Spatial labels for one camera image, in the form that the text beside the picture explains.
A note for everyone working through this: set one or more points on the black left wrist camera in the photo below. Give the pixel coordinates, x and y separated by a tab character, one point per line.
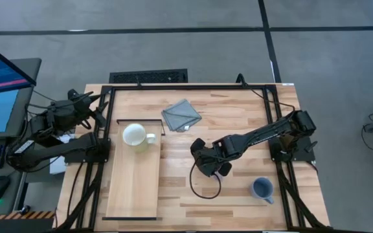
99	120

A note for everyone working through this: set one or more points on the black aluminium table frame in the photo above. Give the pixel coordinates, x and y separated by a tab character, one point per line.
189	87

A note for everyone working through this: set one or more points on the grey folded cloth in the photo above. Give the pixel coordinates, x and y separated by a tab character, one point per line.
180	115

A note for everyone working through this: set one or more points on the pale green mug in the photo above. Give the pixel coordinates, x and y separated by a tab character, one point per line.
134	134

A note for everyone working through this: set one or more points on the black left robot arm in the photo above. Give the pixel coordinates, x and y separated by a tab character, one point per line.
60	149

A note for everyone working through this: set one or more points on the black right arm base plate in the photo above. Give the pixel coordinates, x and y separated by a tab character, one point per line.
304	152

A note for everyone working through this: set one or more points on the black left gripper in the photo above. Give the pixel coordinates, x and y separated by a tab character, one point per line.
83	106

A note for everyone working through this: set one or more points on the black floor vent grille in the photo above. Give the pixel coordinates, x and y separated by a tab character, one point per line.
147	77

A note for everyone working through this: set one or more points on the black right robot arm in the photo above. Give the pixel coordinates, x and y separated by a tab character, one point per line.
264	131

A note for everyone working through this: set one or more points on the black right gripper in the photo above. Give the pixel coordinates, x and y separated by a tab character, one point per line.
213	164

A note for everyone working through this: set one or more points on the light wooden tray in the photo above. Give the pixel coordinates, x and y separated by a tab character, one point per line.
134	181

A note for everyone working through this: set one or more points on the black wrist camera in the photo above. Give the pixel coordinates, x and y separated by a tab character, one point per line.
226	169
99	120

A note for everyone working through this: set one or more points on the grey desk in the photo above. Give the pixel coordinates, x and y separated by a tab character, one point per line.
11	191

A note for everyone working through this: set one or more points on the blue-grey mug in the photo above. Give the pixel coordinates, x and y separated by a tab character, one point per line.
261	187

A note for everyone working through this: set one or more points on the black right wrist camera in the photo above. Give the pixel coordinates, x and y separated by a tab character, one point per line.
226	169

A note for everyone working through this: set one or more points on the white box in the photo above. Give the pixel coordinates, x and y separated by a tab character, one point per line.
56	165

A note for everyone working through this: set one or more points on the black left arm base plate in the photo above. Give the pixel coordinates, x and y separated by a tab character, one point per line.
86	159

